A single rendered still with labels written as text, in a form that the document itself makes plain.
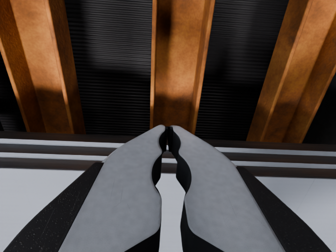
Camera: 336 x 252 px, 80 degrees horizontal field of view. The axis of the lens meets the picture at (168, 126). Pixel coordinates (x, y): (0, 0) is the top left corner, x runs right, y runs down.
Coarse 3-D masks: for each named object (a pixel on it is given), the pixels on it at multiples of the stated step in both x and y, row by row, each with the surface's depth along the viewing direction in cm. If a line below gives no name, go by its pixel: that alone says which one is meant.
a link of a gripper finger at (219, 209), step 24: (168, 144) 12; (192, 144) 10; (192, 168) 8; (216, 168) 9; (192, 192) 7; (216, 192) 7; (240, 192) 7; (192, 216) 6; (216, 216) 6; (240, 216) 7; (264, 216) 7; (192, 240) 6; (216, 240) 6; (240, 240) 6; (264, 240) 6
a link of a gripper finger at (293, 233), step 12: (240, 168) 9; (252, 180) 8; (252, 192) 8; (264, 192) 8; (264, 204) 7; (276, 204) 7; (276, 216) 7; (288, 216) 7; (276, 228) 6; (288, 228) 6; (300, 228) 6; (288, 240) 6; (300, 240) 6; (312, 240) 6
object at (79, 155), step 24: (0, 144) 23; (24, 144) 23; (48, 144) 23; (72, 144) 23; (96, 144) 23; (120, 144) 24; (216, 144) 24; (240, 144) 25; (264, 144) 25; (288, 144) 26; (312, 144) 26; (48, 168) 21; (72, 168) 21; (168, 168) 22; (264, 168) 23; (288, 168) 24; (312, 168) 24
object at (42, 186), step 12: (24, 168) 21; (36, 168) 21; (24, 180) 22; (36, 180) 22; (48, 180) 22; (60, 180) 22; (72, 180) 22; (36, 192) 23; (48, 192) 23; (60, 192) 23; (36, 204) 24
